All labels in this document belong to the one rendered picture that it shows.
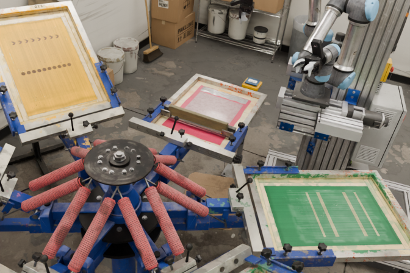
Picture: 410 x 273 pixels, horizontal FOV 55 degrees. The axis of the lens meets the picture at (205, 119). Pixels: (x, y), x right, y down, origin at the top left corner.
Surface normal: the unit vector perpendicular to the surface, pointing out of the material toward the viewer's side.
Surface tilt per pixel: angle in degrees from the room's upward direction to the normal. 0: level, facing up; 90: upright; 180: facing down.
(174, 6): 90
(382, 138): 90
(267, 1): 91
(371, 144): 90
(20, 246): 0
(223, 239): 0
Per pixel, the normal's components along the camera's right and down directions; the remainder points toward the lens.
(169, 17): -0.35, 0.52
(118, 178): 0.09, -0.82
